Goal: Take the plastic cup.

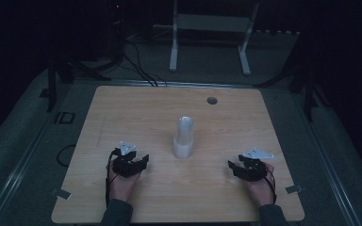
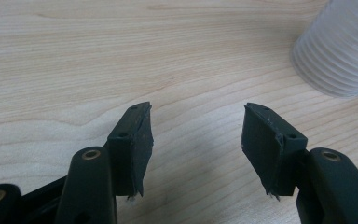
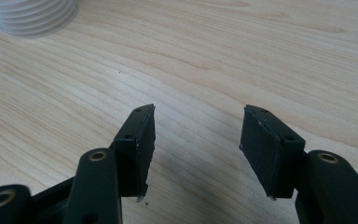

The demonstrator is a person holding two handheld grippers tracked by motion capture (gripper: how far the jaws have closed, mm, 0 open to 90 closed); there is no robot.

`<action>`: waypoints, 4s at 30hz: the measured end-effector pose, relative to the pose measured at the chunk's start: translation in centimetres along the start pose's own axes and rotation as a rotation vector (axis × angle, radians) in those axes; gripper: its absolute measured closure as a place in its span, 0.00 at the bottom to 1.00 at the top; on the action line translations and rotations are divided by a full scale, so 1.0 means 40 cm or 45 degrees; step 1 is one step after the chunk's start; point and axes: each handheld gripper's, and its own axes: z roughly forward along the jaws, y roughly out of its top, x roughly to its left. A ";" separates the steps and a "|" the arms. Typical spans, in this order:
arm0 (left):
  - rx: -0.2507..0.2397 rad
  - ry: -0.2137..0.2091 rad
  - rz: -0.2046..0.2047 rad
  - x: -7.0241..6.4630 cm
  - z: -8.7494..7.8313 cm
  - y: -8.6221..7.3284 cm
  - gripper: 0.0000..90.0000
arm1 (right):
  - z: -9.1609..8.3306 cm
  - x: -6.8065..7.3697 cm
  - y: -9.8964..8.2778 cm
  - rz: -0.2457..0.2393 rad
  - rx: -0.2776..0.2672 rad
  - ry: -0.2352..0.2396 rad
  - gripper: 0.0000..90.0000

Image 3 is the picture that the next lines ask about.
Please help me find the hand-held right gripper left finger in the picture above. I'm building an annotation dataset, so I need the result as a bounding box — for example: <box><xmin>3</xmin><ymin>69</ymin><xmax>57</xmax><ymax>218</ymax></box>
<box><xmin>109</xmin><ymin>104</ymin><xmax>157</xmax><ymax>199</ymax></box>

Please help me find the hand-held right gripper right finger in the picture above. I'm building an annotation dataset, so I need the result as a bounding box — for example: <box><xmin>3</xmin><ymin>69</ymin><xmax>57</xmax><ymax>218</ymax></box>
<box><xmin>239</xmin><ymin>105</ymin><xmax>307</xmax><ymax>201</ymax></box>

